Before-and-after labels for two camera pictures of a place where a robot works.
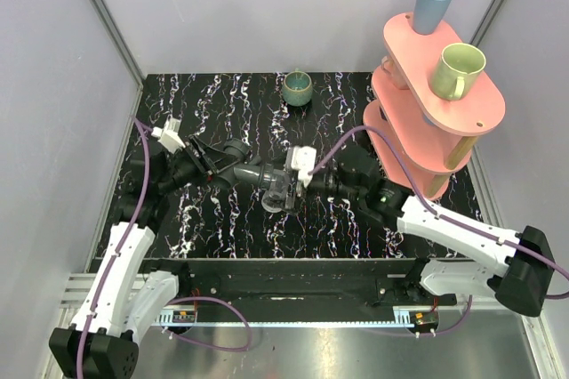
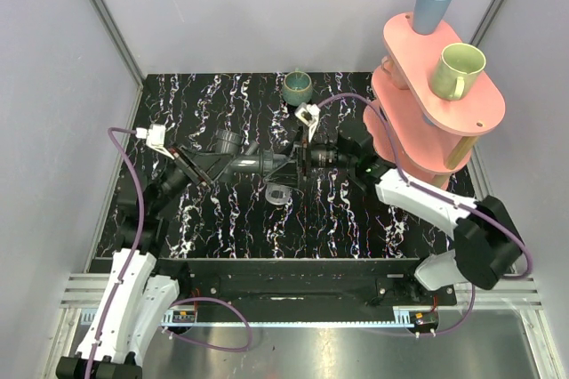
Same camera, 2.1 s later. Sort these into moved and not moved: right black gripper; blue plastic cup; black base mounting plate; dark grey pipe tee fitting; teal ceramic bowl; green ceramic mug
Moved: right black gripper; dark grey pipe tee fitting
Not moved: green ceramic mug; black base mounting plate; blue plastic cup; teal ceramic bowl
